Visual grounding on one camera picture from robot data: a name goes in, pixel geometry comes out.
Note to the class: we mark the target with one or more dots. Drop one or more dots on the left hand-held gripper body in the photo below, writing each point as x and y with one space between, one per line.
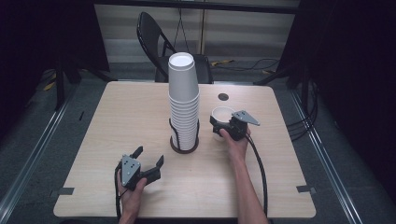
129 171

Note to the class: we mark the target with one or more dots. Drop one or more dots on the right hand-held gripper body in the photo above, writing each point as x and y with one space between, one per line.
239 127

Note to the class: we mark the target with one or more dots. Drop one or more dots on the single white paper cup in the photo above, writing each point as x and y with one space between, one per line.
222 113

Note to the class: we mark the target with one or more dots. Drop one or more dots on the stack of white paper cups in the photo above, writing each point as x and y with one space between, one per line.
183 84

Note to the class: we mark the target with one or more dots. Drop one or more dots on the person's right hand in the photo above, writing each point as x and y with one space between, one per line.
238 149

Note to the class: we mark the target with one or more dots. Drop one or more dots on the person's left hand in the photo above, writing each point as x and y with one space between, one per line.
130 200

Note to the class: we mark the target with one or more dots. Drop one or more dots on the black round table grommet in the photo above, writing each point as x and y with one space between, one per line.
223 96

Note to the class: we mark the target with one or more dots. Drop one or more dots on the yellow floor tape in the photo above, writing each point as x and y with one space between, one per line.
221 62
49 86

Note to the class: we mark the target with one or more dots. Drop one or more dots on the small black floor strip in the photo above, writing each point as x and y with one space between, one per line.
81 115

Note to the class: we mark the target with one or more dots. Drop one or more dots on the grey tape strip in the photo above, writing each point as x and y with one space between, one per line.
305 188
63 191

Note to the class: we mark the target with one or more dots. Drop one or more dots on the black metal stand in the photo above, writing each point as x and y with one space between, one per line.
303 90
59 90

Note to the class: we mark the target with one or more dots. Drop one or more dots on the black folding chair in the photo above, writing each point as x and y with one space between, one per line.
149 34

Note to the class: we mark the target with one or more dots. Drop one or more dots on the dark curtain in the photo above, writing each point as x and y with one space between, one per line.
46 37
351 62

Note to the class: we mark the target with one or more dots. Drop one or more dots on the metal floor rail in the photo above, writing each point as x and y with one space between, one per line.
327 155
34 155

